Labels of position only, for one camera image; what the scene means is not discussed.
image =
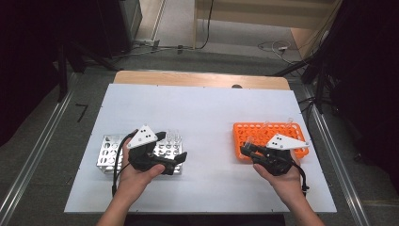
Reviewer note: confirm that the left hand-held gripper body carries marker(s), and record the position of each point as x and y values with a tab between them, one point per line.
142	153

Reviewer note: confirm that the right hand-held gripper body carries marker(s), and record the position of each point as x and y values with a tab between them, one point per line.
276	160

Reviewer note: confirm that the clear glass test tube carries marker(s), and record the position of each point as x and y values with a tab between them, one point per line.
177	138
289	121
250	140
266	124
169	138

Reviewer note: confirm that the orange plastic test tube rack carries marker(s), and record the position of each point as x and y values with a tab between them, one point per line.
298	133

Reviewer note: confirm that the silver metal test tube rack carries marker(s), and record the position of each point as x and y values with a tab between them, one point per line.
106	153

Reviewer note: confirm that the person's right hand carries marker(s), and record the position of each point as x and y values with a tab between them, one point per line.
287	185

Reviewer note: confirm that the person's left hand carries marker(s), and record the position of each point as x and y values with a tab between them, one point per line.
135	182

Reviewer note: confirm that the white table board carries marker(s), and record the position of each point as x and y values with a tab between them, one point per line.
204	109

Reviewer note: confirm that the wooden table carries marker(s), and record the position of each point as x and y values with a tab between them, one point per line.
188	78

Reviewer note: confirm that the dark round table grommet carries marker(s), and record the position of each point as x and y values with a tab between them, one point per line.
236	86

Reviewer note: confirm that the person's dark clothing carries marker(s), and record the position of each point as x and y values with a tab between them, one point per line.
204	220

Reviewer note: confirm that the black metal stand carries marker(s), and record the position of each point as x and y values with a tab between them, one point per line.
62	72
319	88

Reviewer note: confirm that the dark cabinet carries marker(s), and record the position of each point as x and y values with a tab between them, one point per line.
125	25

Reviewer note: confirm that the black curtain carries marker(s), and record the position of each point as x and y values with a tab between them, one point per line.
28	62
370	78

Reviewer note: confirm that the light wooden shelf unit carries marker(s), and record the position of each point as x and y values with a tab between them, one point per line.
251	19

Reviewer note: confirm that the metal floor rail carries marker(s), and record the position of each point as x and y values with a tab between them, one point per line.
37	150
338	163

